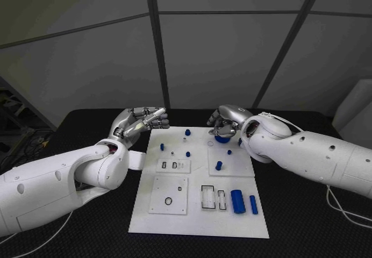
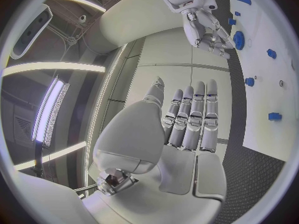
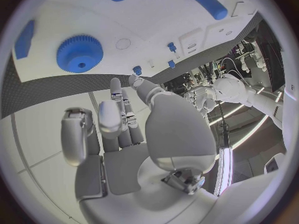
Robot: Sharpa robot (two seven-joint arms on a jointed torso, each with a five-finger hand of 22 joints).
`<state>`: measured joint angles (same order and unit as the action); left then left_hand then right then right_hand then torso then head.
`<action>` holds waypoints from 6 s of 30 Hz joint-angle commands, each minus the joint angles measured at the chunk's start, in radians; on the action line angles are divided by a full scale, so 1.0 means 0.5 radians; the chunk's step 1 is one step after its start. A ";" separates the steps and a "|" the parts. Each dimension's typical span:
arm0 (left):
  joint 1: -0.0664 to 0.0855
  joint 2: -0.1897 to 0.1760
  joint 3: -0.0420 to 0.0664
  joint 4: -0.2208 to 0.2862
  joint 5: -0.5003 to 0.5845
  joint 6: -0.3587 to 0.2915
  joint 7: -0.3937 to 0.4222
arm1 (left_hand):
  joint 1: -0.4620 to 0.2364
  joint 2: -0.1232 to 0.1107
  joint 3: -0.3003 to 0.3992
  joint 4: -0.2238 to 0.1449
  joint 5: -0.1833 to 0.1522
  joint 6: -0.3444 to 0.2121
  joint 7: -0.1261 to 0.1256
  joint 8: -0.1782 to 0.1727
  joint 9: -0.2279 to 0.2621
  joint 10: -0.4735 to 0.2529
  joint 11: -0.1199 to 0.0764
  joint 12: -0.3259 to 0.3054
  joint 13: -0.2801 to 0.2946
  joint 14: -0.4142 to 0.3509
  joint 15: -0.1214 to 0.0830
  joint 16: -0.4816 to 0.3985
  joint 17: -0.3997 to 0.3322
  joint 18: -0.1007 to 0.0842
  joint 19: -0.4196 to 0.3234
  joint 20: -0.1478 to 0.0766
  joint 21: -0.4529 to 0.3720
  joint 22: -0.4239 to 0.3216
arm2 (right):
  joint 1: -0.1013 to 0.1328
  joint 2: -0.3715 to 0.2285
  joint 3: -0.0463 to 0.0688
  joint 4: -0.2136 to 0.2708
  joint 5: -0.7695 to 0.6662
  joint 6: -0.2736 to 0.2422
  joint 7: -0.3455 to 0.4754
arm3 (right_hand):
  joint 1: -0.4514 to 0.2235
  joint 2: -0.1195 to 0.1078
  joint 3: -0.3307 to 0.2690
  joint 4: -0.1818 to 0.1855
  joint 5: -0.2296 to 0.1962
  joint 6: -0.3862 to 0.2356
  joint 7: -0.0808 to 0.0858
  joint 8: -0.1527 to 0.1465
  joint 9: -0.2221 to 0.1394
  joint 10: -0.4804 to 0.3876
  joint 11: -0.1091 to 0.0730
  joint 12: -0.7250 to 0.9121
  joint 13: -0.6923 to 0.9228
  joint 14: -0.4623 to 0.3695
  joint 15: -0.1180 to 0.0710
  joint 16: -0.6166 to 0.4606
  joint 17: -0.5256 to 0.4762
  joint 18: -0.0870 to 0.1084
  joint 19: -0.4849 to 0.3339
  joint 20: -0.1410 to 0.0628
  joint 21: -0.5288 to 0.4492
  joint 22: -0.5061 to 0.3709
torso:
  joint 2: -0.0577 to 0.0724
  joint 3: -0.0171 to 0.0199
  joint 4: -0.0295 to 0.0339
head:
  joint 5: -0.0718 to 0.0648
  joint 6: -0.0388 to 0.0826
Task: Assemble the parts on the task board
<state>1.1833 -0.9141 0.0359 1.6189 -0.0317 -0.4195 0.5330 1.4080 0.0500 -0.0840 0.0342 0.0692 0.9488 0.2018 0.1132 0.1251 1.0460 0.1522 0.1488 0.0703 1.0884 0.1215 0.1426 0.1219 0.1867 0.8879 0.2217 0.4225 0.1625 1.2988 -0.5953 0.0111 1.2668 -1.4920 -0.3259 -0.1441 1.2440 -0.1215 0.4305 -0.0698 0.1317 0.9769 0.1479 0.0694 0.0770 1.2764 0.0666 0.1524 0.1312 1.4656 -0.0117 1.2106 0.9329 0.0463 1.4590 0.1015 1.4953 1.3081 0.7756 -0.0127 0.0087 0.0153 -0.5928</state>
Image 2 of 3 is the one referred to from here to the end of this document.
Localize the blue gear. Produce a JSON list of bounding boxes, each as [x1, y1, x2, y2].
[[232, 30, 246, 51]]

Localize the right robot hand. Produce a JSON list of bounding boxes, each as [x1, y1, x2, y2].
[[180, 8, 237, 59]]

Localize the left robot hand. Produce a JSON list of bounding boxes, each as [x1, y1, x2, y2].
[[81, 76, 228, 224]]

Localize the glowing light bar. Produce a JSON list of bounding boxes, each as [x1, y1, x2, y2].
[[31, 74, 71, 148]]

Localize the blue ribbed peg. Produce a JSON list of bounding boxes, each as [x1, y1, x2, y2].
[[243, 77, 256, 88]]

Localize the black lamp stand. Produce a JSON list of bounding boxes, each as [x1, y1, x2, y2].
[[33, 141, 45, 177]]

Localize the blue plug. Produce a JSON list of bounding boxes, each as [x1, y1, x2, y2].
[[266, 48, 278, 60]]

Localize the white task board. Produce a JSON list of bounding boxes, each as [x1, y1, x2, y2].
[[227, 0, 299, 163]]

